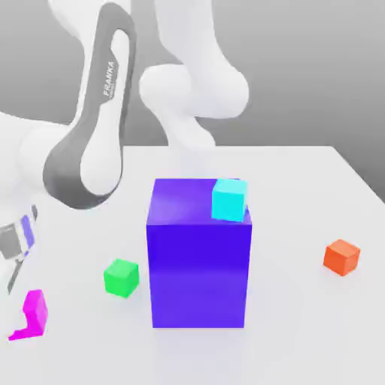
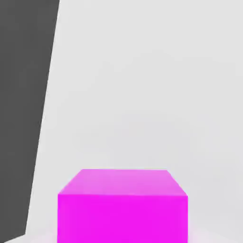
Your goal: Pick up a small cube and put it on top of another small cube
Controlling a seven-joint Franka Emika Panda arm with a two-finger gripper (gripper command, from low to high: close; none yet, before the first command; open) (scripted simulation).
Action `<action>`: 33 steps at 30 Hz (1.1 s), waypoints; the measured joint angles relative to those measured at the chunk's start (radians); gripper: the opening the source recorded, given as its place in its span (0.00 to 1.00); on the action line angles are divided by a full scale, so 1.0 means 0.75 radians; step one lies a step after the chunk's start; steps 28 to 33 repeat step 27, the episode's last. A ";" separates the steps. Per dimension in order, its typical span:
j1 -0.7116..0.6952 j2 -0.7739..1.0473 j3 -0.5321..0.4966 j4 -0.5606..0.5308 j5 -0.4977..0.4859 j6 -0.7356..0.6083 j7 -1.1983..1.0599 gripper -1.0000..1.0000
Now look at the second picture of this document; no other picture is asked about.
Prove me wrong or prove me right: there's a small magenta cube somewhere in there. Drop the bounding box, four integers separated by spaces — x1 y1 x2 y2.
57 168 189 243

